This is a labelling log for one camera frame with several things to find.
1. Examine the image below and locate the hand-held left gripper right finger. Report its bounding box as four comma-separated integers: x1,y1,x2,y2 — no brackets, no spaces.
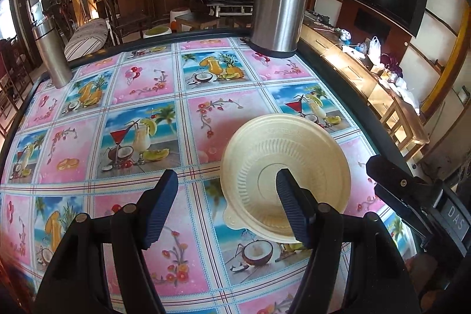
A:
276,169,424,314

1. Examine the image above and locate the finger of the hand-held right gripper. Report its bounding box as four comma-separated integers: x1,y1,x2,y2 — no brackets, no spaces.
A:
365,153,437,197
373,185,435,239

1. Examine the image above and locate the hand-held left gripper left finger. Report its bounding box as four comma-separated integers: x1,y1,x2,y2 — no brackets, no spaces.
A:
33,169,180,314

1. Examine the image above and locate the beige ribbed disposable bowl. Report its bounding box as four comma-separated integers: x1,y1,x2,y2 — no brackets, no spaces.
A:
220,113,352,245

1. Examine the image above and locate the purple cloth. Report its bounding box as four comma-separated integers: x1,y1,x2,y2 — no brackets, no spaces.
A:
381,54,403,74

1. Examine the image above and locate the wooden sideboard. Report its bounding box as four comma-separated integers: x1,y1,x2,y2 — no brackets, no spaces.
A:
300,21,431,160

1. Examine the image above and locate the fruit print pink tablecloth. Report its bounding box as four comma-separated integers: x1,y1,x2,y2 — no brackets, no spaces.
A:
0,36,416,314

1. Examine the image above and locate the white plastic bag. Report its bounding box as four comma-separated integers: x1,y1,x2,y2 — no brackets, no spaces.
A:
366,36,383,64

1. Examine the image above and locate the green top round stool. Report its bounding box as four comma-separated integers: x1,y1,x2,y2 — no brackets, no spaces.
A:
143,26,173,39

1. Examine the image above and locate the striped cushion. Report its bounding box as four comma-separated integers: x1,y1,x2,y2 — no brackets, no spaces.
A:
64,18,110,61

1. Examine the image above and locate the dark wooden chair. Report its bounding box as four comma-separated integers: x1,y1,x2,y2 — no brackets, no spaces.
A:
97,0,148,42

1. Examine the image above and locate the wooden coffee table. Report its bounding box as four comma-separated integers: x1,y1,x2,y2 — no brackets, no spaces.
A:
175,12,221,31

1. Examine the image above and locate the small steel thermos bottle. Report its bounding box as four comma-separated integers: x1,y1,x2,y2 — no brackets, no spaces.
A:
31,17,74,88

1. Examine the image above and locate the white round stool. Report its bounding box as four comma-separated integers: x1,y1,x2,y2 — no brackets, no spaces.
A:
170,7,192,32

